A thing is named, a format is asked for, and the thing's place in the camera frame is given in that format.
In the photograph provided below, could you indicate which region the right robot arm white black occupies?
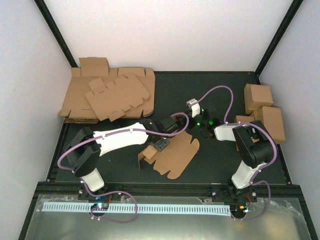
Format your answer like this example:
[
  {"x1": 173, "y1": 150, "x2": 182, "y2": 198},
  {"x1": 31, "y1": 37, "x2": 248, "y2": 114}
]
[{"x1": 187, "y1": 108, "x2": 278, "y2": 202}]

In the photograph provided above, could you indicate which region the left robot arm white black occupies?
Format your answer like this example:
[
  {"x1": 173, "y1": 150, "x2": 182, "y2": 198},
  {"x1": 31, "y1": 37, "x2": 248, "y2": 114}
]
[{"x1": 63, "y1": 117, "x2": 179, "y2": 200}]

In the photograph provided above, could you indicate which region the folded cardboard box small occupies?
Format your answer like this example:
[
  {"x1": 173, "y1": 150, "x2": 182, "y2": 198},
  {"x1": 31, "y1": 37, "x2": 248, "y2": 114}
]
[{"x1": 234, "y1": 115, "x2": 255, "y2": 123}]

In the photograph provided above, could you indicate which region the stack of flat cardboard blanks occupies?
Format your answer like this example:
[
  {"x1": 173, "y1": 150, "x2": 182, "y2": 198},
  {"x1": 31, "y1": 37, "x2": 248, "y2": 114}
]
[{"x1": 58, "y1": 57, "x2": 156, "y2": 124}]

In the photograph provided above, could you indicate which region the left controller board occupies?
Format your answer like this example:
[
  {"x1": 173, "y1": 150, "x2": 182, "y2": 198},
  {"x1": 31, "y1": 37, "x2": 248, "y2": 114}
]
[{"x1": 90, "y1": 202, "x2": 109, "y2": 211}]

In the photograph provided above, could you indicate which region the controller board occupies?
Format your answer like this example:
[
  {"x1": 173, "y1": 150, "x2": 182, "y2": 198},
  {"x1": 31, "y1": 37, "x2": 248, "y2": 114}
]
[
  {"x1": 230, "y1": 203, "x2": 256, "y2": 214},
  {"x1": 90, "y1": 202, "x2": 109, "y2": 211}
]

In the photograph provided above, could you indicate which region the right controller board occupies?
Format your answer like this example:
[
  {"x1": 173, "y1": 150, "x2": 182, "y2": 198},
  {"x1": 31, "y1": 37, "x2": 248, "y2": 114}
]
[{"x1": 230, "y1": 203, "x2": 256, "y2": 214}]

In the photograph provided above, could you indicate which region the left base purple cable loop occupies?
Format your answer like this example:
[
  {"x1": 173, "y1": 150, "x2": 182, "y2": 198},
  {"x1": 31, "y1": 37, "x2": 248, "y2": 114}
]
[{"x1": 89, "y1": 190, "x2": 140, "y2": 223}]

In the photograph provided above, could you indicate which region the white slotted cable duct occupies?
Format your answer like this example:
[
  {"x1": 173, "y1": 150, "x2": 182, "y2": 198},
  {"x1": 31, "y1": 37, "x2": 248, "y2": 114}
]
[{"x1": 41, "y1": 202, "x2": 231, "y2": 217}]

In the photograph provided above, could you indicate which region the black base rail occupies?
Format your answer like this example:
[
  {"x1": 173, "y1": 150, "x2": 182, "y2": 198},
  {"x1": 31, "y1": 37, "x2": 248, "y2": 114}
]
[{"x1": 34, "y1": 181, "x2": 301, "y2": 203}]

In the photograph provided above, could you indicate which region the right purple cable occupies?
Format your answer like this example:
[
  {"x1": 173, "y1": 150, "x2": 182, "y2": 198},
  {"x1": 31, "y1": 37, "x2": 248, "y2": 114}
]
[{"x1": 197, "y1": 85, "x2": 279, "y2": 186}]

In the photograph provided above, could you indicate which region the right black frame post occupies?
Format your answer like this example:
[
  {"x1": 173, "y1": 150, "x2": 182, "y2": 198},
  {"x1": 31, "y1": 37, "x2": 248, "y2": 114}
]
[{"x1": 254, "y1": 0, "x2": 304, "y2": 77}]

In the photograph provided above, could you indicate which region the black frame post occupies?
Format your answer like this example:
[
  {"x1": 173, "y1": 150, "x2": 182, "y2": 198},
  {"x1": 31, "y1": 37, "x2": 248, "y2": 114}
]
[
  {"x1": 254, "y1": 0, "x2": 304, "y2": 77},
  {"x1": 34, "y1": 0, "x2": 78, "y2": 68}
]

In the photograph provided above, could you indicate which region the left black frame post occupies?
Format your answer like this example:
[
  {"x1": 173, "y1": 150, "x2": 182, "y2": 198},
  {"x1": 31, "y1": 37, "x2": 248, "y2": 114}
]
[{"x1": 34, "y1": 0, "x2": 78, "y2": 68}]

